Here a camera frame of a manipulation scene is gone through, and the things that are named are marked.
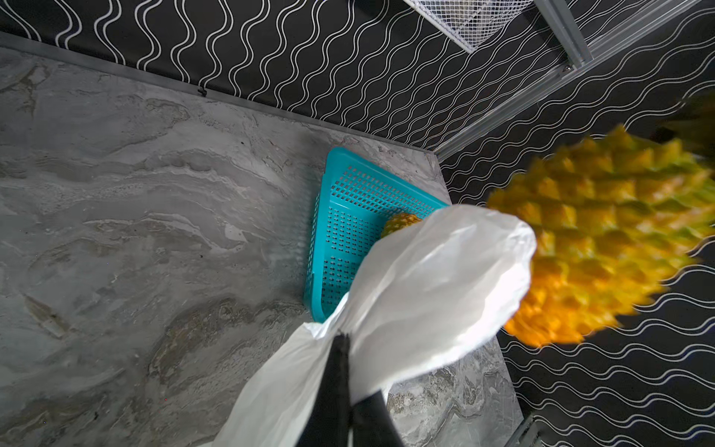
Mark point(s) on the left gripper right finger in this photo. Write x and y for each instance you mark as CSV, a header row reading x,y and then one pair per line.
x,y
372,426

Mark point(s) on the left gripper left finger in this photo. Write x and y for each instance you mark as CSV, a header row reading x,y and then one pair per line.
x,y
329,422

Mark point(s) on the white plastic bag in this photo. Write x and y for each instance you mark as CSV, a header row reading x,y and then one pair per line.
x,y
423,298

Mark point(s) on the green yellow pineapple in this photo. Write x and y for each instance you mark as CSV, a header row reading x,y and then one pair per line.
x,y
399,221

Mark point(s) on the orange ripe pineapple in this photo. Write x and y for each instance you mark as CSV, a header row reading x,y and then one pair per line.
x,y
613,218

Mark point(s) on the teal plastic basket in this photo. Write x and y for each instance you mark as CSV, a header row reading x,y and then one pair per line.
x,y
355,200

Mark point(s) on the clear plastic wall bin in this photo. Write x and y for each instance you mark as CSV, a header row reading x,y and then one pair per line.
x,y
469,23

